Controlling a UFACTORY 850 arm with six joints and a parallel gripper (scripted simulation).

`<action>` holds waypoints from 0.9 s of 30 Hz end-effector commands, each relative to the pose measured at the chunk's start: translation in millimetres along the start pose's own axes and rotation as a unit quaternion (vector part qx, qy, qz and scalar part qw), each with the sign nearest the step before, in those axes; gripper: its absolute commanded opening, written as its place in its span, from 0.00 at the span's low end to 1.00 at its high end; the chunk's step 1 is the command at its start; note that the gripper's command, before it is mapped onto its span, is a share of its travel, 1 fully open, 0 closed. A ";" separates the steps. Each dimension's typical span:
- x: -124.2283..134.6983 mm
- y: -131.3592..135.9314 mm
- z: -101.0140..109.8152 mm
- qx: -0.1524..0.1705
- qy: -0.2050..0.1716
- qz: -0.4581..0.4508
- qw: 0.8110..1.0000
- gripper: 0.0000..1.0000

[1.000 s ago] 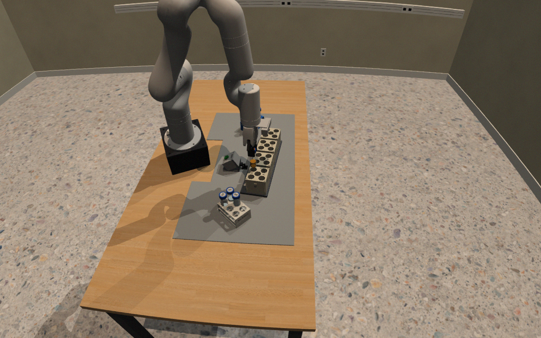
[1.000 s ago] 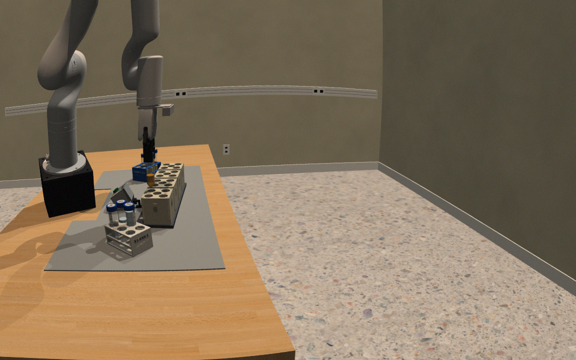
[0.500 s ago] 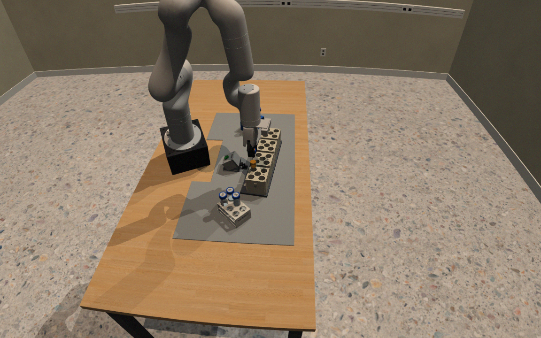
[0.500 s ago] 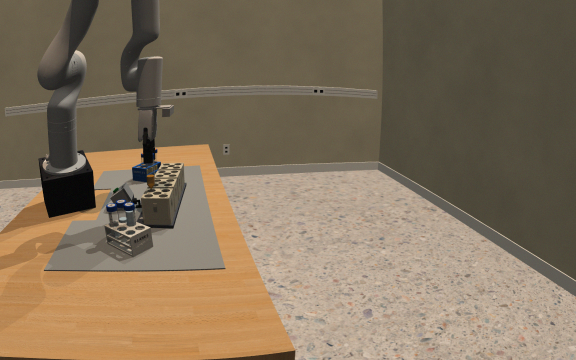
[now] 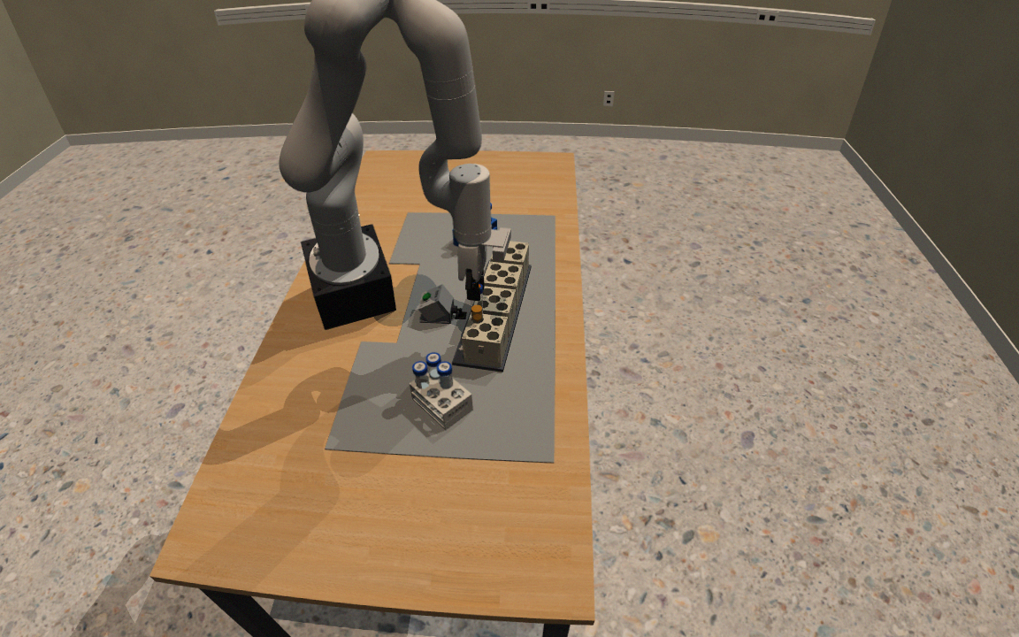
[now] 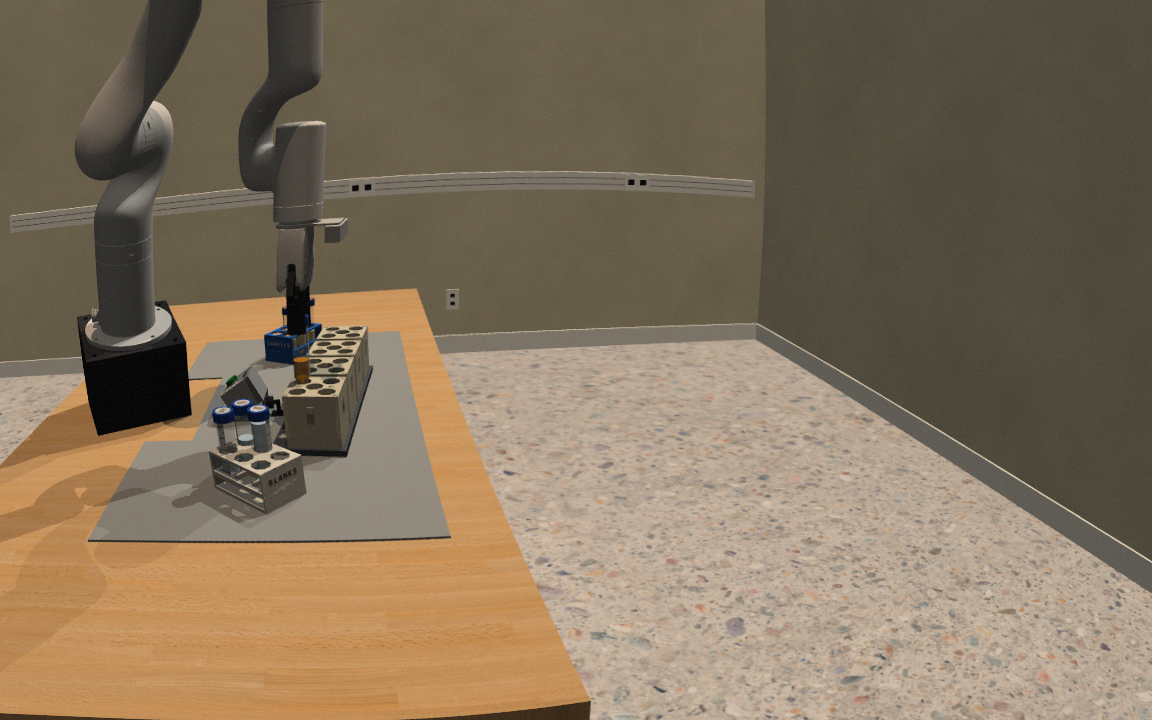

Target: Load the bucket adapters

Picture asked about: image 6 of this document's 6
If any blue tube rack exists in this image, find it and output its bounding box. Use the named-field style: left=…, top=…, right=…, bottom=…
left=264, top=323, right=323, bottom=365

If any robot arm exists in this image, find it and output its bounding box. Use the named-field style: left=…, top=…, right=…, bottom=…
left=75, top=0, right=348, bottom=351

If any beige tube rack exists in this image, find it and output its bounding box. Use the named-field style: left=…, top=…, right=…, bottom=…
left=211, top=439, right=306, bottom=514

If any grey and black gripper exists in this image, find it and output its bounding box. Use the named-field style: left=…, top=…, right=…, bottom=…
left=276, top=223, right=314, bottom=335

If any beige bucket adapter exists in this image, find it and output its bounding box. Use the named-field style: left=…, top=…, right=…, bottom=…
left=309, top=340, right=363, bottom=401
left=316, top=325, right=369, bottom=381
left=282, top=377, right=350, bottom=449
left=310, top=357, right=357, bottom=423

